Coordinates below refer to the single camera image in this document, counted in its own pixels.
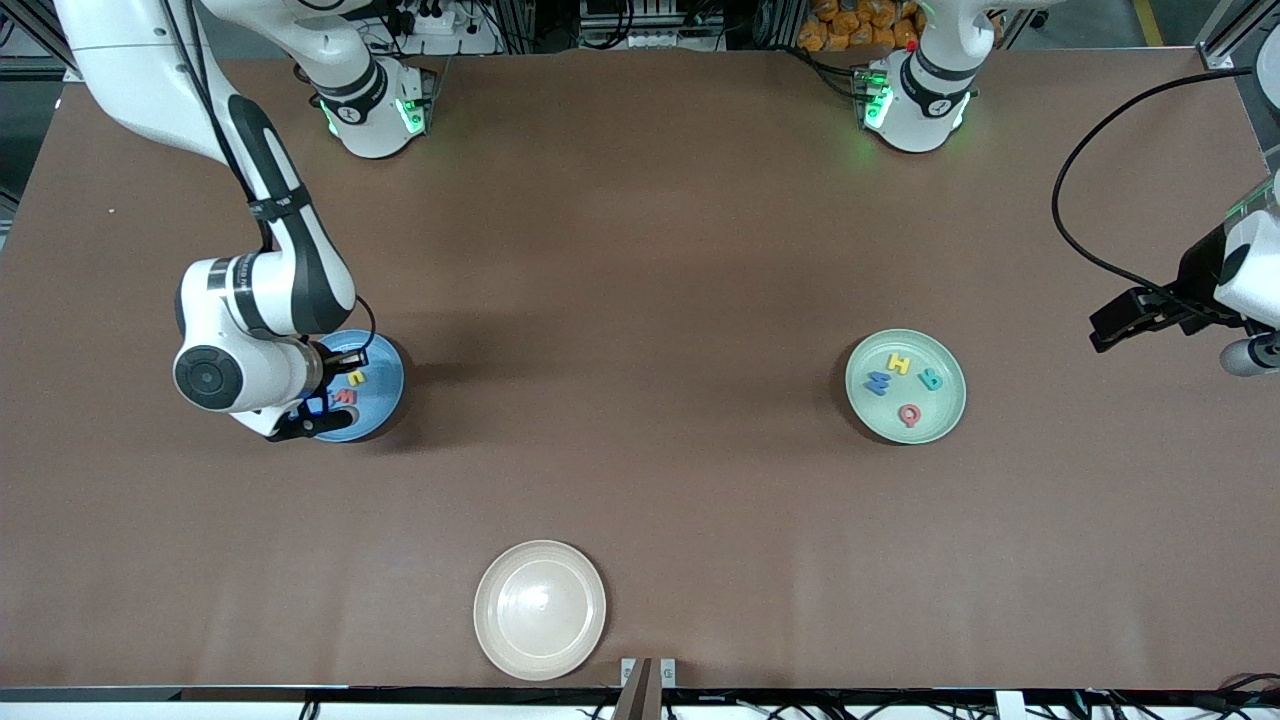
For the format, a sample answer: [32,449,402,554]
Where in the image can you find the blue plate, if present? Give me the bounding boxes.
[300,329,406,443]

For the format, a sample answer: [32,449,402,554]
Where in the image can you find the light green plate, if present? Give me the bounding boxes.
[845,328,968,445]

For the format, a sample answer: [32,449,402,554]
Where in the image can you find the beige plate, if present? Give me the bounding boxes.
[473,540,608,682]

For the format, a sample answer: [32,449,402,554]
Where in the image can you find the white power strip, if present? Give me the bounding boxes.
[395,0,501,56]

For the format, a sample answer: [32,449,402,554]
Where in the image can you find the orange net bag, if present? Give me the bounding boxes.
[797,0,921,53]

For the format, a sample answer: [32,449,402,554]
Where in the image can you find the black equipment rack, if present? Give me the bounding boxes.
[578,0,726,51]

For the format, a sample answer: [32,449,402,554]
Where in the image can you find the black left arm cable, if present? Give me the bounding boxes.
[1050,68,1256,306]

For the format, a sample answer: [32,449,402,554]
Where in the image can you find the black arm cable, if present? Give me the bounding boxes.
[1050,68,1256,306]
[185,0,378,353]

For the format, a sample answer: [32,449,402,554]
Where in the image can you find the aluminium frame post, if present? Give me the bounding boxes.
[0,0,81,83]
[1195,0,1280,71]

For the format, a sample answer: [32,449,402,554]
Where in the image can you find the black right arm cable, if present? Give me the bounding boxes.
[185,0,378,353]

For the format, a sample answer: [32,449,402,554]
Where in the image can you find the black floor cable bundle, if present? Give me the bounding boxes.
[1215,672,1280,716]

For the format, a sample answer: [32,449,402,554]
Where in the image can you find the metal table edge bracket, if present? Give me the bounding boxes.
[612,657,678,720]

